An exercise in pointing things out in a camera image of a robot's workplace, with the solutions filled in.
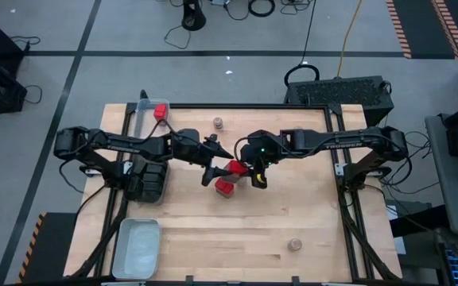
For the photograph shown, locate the red smoked paprika tin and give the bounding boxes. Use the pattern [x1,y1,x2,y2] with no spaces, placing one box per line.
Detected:
[215,178,236,199]
[153,103,169,122]
[228,160,250,184]

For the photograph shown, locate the thin black cable loop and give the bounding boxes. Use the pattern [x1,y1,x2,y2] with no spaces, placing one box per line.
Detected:
[163,24,192,51]

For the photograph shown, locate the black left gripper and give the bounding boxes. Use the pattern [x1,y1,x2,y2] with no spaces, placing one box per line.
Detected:
[195,133,235,187]

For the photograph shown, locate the tangled black cables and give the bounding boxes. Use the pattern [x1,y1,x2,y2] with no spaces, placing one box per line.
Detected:
[279,0,313,16]

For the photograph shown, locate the thin black floor cable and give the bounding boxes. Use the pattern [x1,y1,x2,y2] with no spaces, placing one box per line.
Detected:
[10,35,41,47]
[24,85,43,105]

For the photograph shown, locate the black stand base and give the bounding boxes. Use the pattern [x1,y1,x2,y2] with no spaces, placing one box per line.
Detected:
[180,0,207,32]

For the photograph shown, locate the black plastic bin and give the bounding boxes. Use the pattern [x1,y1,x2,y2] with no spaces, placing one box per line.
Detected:
[124,159,171,205]

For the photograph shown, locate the black cable bundle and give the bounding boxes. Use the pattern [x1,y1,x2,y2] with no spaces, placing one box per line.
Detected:
[379,129,441,196]

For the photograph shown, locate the white plastic bin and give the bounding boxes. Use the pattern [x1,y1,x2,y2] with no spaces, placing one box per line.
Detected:
[111,217,162,280]

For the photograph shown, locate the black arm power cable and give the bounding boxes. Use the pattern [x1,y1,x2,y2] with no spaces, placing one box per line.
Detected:
[58,158,109,218]

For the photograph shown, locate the black orange striped floor mat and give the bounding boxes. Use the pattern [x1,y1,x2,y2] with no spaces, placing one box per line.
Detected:
[386,0,458,60]
[17,212,78,285]

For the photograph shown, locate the black mesh computer tower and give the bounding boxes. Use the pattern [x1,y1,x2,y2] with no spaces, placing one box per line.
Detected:
[283,75,395,130]

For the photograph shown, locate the black power cable loop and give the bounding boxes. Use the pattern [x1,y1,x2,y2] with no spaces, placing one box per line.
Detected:
[283,0,320,87]

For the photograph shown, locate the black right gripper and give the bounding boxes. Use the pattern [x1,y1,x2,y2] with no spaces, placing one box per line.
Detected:
[239,133,284,190]

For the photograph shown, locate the black cable coil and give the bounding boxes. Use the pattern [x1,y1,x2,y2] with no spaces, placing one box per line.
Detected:
[247,0,277,18]

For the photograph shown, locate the clear plastic bin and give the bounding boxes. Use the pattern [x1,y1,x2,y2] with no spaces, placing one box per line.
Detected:
[132,98,171,140]

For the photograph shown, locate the yellow cable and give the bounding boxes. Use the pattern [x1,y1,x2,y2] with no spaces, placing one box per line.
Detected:
[335,0,363,79]

